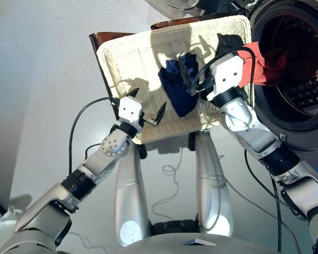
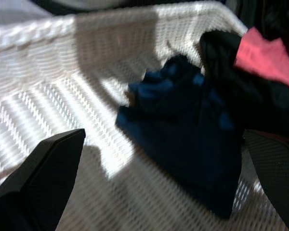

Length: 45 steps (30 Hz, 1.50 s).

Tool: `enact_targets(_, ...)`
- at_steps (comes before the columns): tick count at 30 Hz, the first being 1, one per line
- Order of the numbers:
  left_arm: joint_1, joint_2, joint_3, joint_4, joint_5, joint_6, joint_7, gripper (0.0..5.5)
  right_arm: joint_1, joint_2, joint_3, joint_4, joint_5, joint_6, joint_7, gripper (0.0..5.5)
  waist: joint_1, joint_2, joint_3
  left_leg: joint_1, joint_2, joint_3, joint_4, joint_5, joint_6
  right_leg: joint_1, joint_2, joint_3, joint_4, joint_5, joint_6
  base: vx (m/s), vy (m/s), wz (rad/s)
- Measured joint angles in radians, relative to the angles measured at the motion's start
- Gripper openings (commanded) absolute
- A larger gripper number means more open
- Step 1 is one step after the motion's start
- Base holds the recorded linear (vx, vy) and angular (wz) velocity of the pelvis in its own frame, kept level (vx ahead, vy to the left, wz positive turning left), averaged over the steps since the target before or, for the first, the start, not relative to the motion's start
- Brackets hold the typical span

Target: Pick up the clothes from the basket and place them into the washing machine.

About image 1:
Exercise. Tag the coral red garment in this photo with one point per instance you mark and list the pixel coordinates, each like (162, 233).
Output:
(259, 71)

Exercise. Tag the brown stool with casters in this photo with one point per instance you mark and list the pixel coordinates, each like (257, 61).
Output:
(100, 37)

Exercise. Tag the silver robot leg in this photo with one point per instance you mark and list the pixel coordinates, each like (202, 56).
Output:
(212, 190)
(130, 198)

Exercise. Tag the silver robot torso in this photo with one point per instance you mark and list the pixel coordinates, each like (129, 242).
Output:
(161, 244)

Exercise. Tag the black garment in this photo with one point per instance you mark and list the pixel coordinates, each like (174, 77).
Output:
(228, 43)

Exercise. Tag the pale woven laundry basket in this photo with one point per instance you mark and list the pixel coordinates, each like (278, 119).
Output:
(127, 66)

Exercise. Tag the round glass washer door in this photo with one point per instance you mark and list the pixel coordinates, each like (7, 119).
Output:
(175, 4)

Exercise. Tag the grey washing machine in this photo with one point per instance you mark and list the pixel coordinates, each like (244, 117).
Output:
(294, 127)

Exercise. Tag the black robot pelvis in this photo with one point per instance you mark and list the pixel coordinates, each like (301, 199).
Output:
(175, 227)

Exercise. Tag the navy blue garment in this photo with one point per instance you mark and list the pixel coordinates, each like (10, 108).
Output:
(175, 90)

